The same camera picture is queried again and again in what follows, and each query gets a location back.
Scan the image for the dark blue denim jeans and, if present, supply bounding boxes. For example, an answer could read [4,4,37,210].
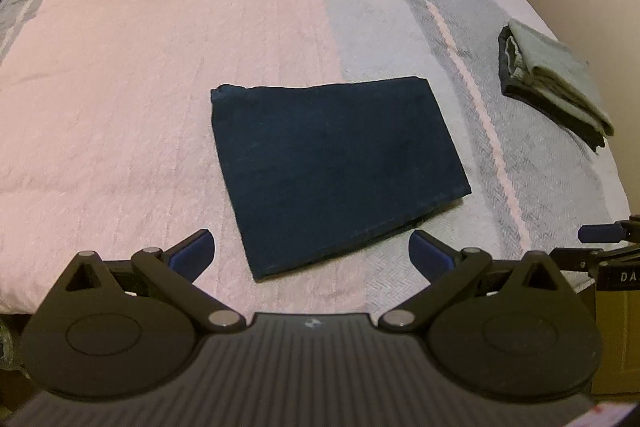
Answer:
[210,77,471,281]

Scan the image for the pink grey striped bedspread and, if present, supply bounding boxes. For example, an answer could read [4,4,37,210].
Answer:
[1,0,629,315]

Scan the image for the folded grey green clothes stack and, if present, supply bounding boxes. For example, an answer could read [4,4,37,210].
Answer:
[498,18,614,150]

